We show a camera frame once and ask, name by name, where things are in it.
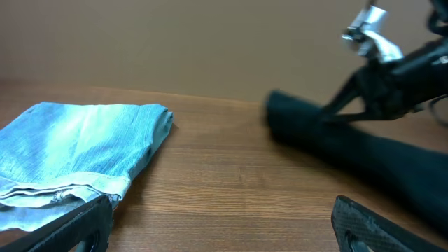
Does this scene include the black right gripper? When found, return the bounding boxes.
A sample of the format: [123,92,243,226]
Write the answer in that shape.
[320,37,447,123]

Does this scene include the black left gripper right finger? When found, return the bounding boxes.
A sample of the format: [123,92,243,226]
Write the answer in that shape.
[331,195,445,252]

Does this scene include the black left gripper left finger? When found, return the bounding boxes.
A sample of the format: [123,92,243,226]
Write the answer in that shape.
[1,195,113,252]

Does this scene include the black shorts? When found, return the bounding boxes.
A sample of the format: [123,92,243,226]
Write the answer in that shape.
[265,90,447,236]

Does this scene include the light blue denim shorts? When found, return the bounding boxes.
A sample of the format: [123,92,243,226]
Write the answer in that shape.
[1,102,174,232]

